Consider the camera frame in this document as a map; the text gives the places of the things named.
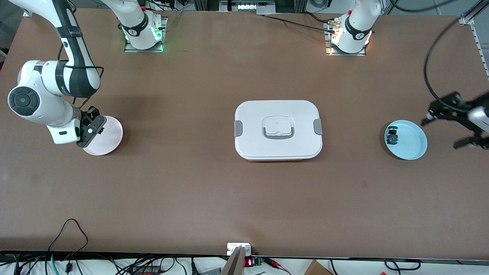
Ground pink round plate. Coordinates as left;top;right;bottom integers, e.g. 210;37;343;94
82;116;124;156

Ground light blue round plate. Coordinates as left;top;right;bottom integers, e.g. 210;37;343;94
384;120;428;160

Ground white lidded container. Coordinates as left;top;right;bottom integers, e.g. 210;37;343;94
234;100;323;161

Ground white power strip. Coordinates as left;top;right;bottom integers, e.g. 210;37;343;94
220;0;276;12

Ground brown cardboard piece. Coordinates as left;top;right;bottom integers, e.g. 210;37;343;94
304;260;333;275

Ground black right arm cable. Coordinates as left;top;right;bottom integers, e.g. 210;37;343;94
57;42;104;111

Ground aluminium profile rail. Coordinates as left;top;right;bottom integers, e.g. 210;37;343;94
458;0;489;77

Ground thin black looped cable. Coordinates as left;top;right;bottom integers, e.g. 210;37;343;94
48;218;89;254

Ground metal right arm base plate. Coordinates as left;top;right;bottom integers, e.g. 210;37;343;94
124;17;168;53

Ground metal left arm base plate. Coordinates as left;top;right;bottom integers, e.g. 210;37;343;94
325;21;366;57

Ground black cable loop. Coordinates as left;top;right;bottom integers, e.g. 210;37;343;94
384;259;421;271

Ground black cable on table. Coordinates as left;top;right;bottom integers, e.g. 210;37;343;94
260;15;337;33

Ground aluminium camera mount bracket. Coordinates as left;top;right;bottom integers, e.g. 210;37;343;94
222;243;253;275

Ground red clip wires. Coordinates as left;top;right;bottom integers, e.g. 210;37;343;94
264;258;291;275

